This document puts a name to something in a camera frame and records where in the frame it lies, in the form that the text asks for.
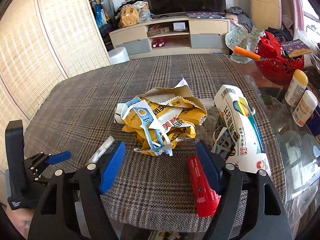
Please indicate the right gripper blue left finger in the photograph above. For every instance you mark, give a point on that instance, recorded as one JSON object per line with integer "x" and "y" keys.
{"x": 109, "y": 165}

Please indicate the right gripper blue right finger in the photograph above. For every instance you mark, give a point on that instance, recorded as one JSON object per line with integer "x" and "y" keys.
{"x": 210, "y": 170}

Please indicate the red cylindrical can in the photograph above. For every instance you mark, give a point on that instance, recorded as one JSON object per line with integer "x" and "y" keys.
{"x": 206, "y": 199}

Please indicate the white medicine carton box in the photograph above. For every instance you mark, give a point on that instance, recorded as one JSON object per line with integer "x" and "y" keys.
{"x": 249, "y": 155}

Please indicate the yellow paper bag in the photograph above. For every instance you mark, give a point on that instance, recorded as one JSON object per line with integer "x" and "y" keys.
{"x": 161, "y": 118}

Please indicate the person's left hand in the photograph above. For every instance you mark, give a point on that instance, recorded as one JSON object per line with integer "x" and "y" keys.
{"x": 21, "y": 219}

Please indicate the white paper tube wrapper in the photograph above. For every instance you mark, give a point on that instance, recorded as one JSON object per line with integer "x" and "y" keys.
{"x": 101, "y": 150}

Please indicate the white round stool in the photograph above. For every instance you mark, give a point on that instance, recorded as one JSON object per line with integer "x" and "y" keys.
{"x": 118, "y": 55}

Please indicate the red plastic basket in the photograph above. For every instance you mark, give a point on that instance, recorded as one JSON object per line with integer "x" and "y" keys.
{"x": 274, "y": 65}

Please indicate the white capped orange bottle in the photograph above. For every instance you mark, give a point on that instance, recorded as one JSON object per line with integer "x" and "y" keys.
{"x": 305, "y": 108}

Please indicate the yellow capped white bottle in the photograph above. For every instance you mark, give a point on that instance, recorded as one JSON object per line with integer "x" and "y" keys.
{"x": 296, "y": 88}

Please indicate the floral cloth pile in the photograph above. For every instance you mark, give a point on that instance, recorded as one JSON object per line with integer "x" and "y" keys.
{"x": 242, "y": 38}

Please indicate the beige grey TV cabinet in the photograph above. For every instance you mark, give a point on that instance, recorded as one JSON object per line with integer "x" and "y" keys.
{"x": 173, "y": 36}

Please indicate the blue book on basket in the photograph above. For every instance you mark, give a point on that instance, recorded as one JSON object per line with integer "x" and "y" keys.
{"x": 295, "y": 48}

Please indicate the bamboo folding screen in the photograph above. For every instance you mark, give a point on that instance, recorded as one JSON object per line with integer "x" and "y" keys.
{"x": 44, "y": 42}

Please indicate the yellow plush backpack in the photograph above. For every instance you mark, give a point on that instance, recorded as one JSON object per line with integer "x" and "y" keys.
{"x": 128, "y": 17}

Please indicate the black coat rack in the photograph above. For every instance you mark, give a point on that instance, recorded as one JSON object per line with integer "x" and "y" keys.
{"x": 103, "y": 11}

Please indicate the cream standing air conditioner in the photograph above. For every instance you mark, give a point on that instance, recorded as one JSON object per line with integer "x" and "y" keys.
{"x": 266, "y": 13}

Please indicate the orange tool handle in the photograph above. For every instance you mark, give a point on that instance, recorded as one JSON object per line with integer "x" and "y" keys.
{"x": 246, "y": 53}

